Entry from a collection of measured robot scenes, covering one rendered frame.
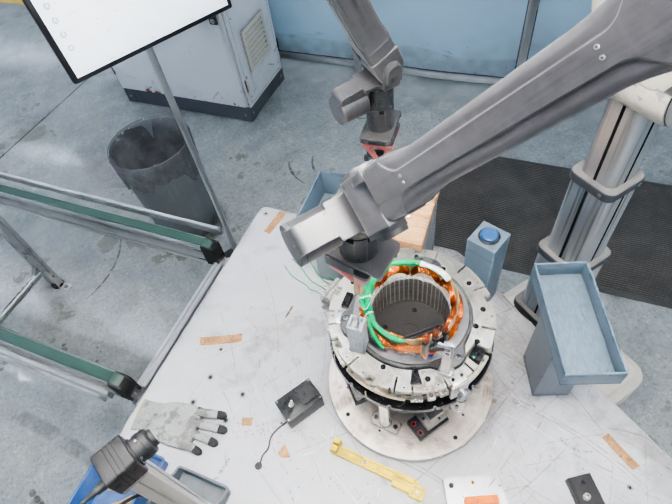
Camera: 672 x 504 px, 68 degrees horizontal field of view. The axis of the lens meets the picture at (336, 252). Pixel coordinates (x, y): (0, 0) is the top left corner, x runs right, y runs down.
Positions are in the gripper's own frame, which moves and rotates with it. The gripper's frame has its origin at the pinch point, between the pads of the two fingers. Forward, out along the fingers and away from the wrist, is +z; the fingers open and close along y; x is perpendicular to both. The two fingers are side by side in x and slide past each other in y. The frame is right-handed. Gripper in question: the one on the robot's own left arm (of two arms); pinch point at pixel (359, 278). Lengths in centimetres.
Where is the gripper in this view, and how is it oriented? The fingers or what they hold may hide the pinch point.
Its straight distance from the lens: 77.6
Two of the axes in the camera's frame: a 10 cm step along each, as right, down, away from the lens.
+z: 0.5, 5.4, 8.4
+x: 5.0, -7.4, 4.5
